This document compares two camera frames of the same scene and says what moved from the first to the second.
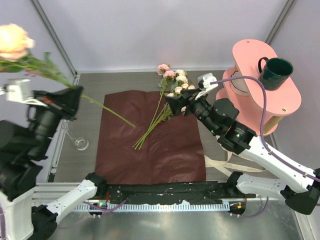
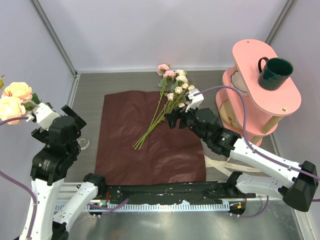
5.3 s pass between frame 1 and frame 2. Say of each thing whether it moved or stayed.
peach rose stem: moved
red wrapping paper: stayed
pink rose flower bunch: stayed
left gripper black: moved
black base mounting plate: stayed
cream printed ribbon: stayed
